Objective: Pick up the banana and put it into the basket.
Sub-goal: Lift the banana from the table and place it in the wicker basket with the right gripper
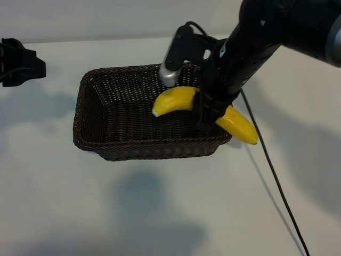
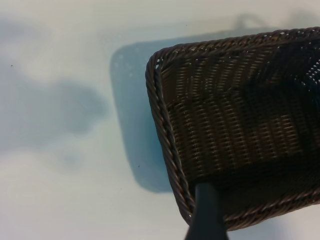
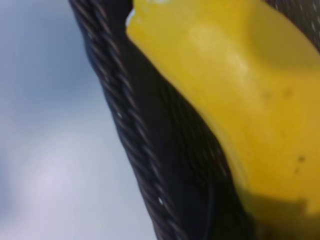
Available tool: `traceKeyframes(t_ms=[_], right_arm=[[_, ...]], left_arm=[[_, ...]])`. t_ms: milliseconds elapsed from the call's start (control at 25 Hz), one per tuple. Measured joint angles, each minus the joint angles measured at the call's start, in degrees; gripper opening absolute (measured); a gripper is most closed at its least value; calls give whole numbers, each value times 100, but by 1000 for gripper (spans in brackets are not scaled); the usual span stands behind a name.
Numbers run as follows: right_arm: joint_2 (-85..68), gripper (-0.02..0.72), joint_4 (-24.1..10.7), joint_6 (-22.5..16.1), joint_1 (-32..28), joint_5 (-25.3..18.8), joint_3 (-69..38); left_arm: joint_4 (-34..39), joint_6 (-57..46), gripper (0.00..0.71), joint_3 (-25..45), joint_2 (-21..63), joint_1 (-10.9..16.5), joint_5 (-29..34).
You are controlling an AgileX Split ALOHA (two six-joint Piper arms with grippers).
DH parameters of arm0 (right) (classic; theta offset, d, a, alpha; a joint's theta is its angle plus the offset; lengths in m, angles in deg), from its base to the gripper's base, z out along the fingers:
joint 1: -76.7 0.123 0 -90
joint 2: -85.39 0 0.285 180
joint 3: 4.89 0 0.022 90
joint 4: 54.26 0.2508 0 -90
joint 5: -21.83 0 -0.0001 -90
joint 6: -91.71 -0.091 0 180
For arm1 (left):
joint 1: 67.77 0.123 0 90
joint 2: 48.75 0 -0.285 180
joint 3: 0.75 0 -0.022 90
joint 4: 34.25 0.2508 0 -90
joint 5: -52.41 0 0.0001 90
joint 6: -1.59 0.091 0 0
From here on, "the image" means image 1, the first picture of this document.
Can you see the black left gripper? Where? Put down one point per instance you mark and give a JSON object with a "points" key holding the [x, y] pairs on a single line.
{"points": [[11, 54]]}

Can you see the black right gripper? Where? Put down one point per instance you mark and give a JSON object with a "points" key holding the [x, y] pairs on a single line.
{"points": [[234, 69]]}

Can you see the yellow banana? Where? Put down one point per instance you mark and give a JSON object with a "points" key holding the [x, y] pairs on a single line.
{"points": [[175, 101]]}

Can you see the dark brown wicker basket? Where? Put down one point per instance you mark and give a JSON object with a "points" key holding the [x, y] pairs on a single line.
{"points": [[120, 120]]}

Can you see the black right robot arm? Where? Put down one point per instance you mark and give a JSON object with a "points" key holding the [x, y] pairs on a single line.
{"points": [[293, 21]]}

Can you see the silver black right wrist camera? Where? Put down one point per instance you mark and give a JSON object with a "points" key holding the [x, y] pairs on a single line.
{"points": [[170, 77]]}

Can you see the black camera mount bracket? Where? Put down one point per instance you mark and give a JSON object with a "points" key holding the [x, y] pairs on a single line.
{"points": [[197, 44]]}

